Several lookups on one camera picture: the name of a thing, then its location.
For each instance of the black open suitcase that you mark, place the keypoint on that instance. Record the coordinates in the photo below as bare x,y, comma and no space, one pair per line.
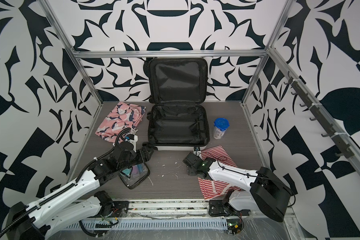
178,89

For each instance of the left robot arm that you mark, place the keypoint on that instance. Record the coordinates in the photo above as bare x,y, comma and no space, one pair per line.
95,174

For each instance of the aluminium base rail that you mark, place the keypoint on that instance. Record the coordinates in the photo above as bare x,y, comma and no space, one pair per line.
138,209

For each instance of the aluminium cage frame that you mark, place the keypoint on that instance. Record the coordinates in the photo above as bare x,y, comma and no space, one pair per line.
265,54

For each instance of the blue lid plastic jar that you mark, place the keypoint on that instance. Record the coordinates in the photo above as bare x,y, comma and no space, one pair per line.
220,127

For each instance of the wall hook rack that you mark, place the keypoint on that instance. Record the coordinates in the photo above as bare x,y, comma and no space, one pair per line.
322,116

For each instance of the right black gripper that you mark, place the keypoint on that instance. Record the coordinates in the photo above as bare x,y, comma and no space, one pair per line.
190,171

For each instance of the red white striped shirt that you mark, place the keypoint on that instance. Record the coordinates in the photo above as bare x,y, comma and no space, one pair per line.
214,189

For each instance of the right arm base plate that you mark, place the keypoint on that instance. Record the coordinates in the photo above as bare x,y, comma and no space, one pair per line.
218,208

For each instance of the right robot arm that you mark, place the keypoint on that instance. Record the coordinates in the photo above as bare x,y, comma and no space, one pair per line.
259,190

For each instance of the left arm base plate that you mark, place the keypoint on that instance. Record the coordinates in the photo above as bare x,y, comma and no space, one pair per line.
114,210

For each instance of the clear toiletry pouch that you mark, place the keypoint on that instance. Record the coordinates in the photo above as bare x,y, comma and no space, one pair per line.
135,175

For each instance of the white slotted cable duct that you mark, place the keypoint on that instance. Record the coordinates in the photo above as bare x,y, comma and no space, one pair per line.
163,224

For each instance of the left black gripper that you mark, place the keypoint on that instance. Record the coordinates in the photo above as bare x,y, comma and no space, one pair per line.
146,156

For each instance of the pink patterned shorts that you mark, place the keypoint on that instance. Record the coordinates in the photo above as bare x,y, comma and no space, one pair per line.
122,116

